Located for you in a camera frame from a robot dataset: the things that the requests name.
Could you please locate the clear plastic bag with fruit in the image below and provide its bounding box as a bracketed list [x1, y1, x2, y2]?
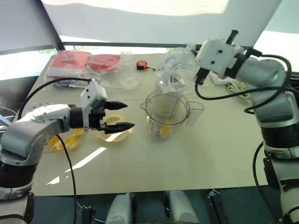
[43, 127, 87, 154]

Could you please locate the orange and black tape measure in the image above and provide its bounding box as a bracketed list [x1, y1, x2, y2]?
[136, 60, 157, 71]

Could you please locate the grey rounded shell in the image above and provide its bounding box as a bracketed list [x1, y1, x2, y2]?
[104, 192, 136, 224]
[163, 190, 201, 224]

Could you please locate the black clamp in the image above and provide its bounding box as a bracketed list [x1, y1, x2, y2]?
[80, 205, 97, 224]
[206, 189, 229, 224]

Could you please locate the red packet in plastic bag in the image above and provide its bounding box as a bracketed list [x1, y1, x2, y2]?
[46, 50, 93, 79]
[85, 54, 122, 78]

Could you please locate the clear blender jar with handle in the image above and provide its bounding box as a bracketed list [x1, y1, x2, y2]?
[140, 90, 205, 142]

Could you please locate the cream blender lid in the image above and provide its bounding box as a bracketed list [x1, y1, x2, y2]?
[94, 114, 134, 146]

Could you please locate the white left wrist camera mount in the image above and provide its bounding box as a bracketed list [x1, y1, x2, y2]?
[80, 80, 108, 132]

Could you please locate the dark slanted window post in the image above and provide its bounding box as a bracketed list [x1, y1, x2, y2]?
[29, 0, 66, 51]

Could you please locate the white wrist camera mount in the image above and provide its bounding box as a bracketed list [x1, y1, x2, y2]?
[80, 80, 108, 132]
[197, 38, 243, 79]

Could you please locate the black item in plastic bag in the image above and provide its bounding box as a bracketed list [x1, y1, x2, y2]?
[53, 79, 90, 89]

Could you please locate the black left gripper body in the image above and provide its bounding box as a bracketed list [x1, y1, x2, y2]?
[88, 105, 108, 132]

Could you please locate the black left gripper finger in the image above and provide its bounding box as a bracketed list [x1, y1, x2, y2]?
[104, 101, 128, 112]
[104, 121, 136, 135]

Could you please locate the grey metal frame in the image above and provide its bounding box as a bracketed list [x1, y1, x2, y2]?
[0, 106, 19, 132]

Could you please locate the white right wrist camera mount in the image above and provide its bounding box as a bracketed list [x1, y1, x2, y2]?
[197, 38, 243, 79]

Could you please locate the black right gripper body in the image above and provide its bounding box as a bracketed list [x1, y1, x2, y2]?
[228, 29, 239, 45]

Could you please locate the patterned cloth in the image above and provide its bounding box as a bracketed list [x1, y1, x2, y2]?
[225, 80, 253, 104]

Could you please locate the dark horizontal window rail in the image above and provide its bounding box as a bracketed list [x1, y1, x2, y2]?
[62, 41, 204, 49]

